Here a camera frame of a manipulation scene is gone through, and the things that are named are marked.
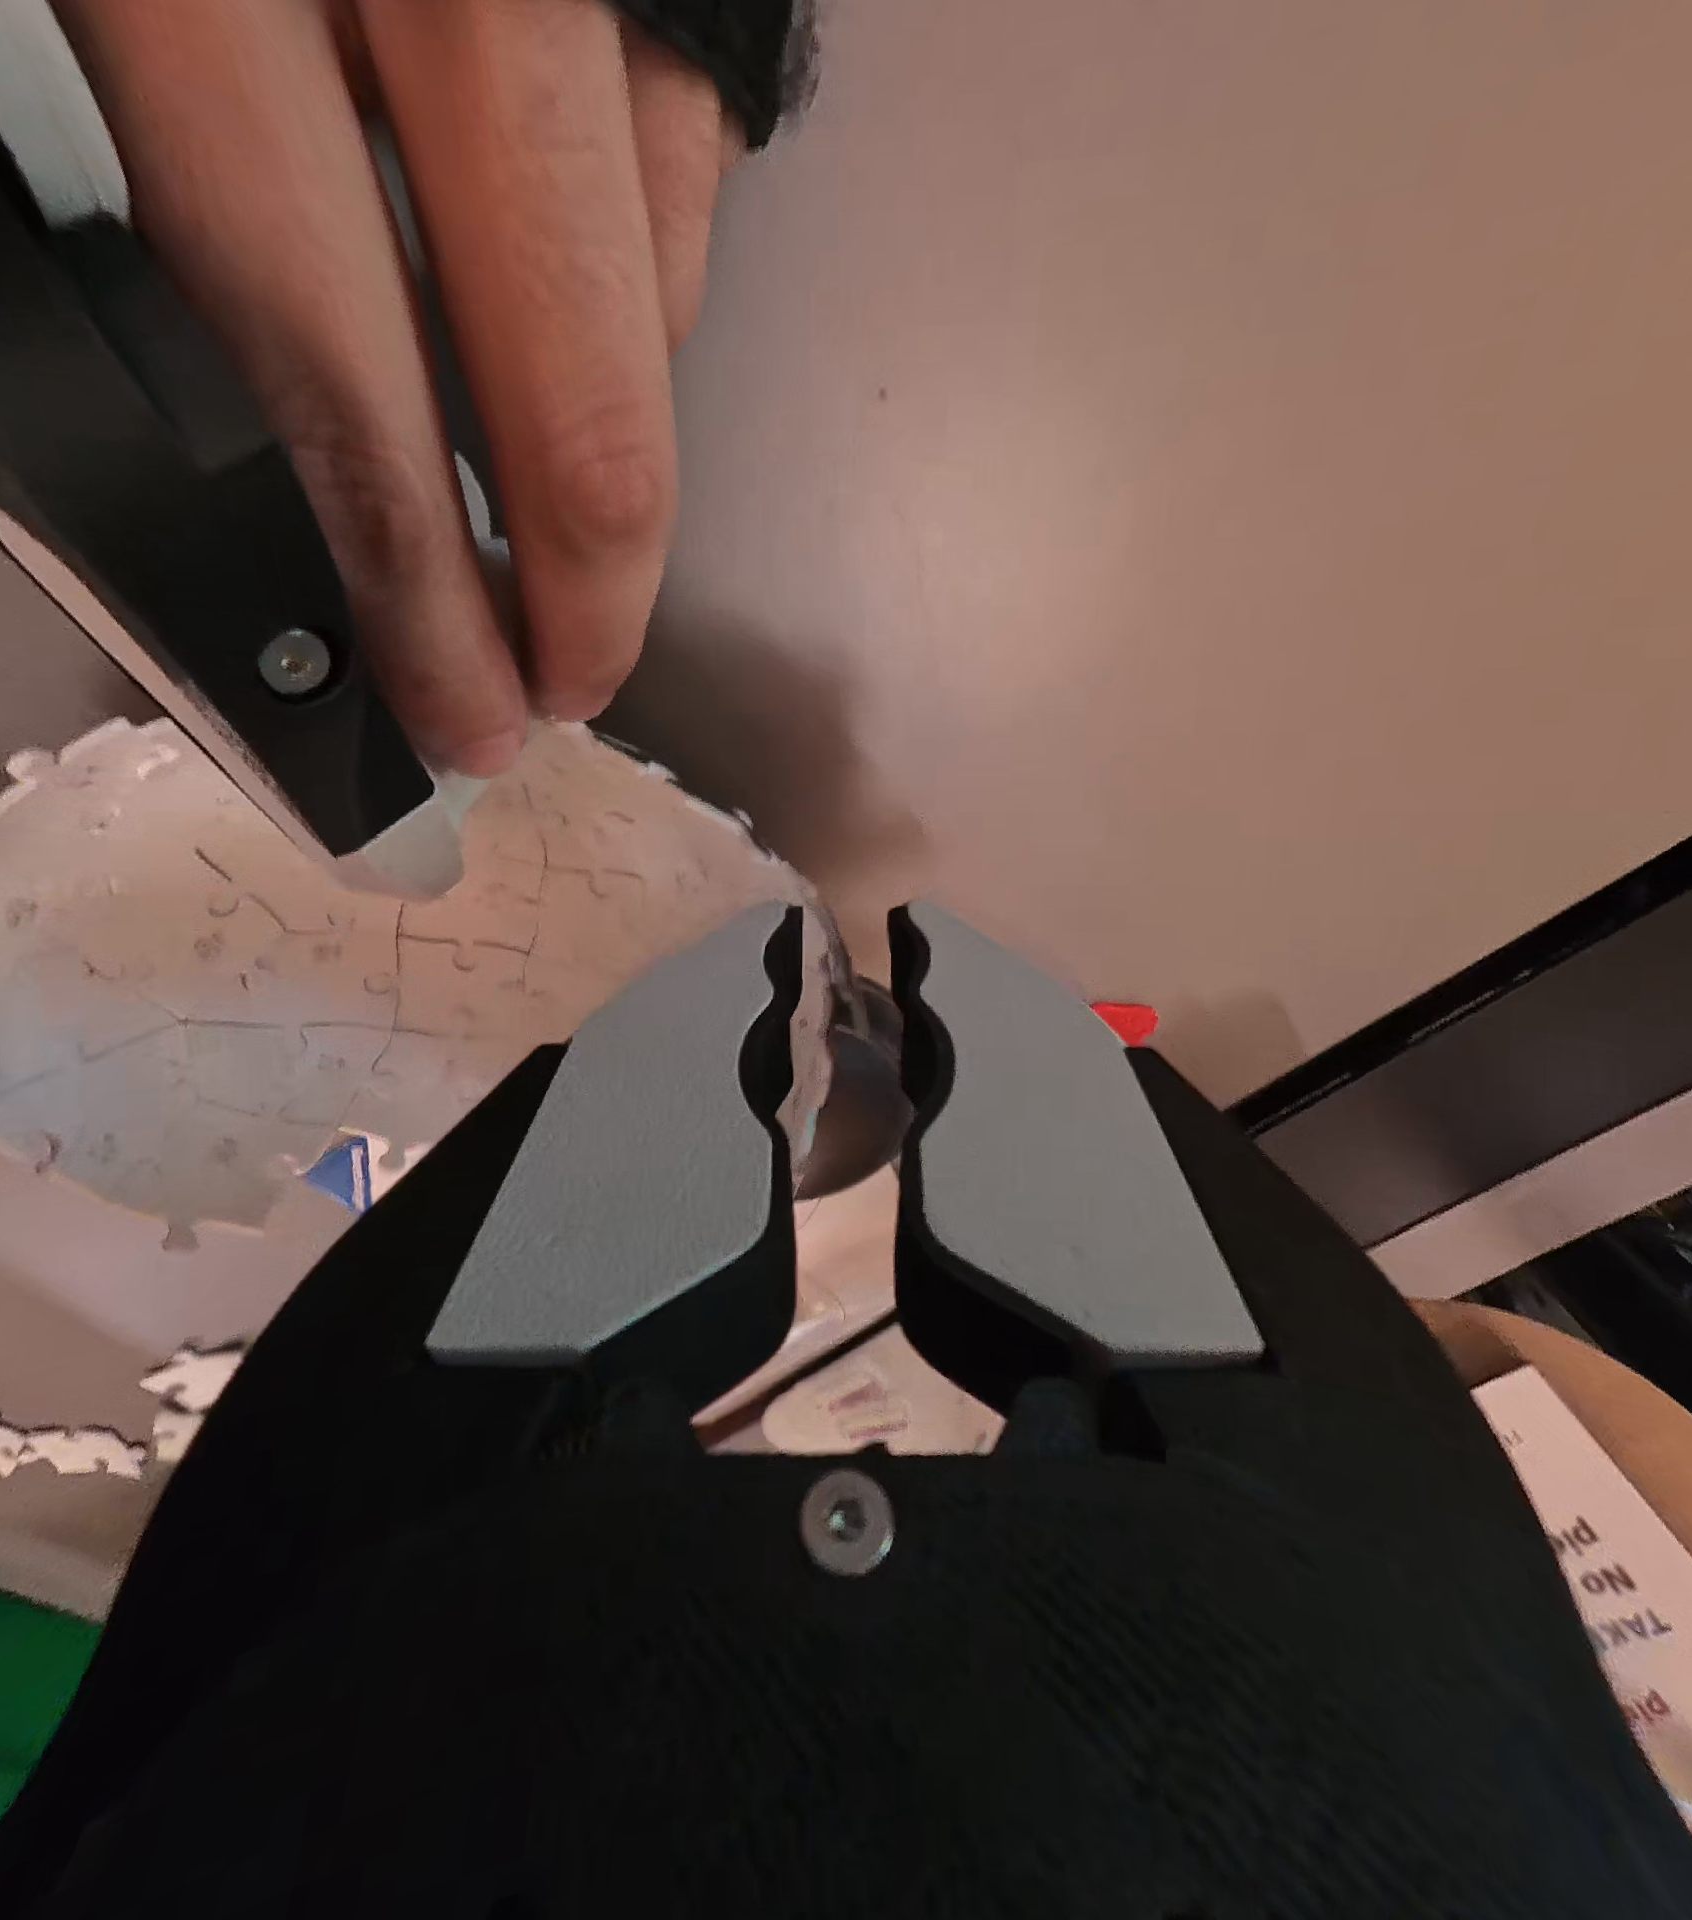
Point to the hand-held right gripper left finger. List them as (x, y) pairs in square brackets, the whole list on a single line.
[(621, 1203)]

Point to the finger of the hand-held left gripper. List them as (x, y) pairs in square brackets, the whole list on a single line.
[(404, 854)]

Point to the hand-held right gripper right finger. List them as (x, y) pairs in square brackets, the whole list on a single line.
[(1071, 1203)]

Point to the partly built puzzle ball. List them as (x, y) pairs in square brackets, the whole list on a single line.
[(261, 1020)]

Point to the black round ball stand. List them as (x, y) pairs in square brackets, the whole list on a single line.
[(853, 1113)]

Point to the small red plastic block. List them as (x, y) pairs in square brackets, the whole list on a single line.
[(1129, 1020)]

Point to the white folded instruction leaflet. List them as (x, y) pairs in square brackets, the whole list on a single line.
[(845, 1393)]

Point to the wooden instruction board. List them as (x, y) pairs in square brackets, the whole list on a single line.
[(1595, 1383)]

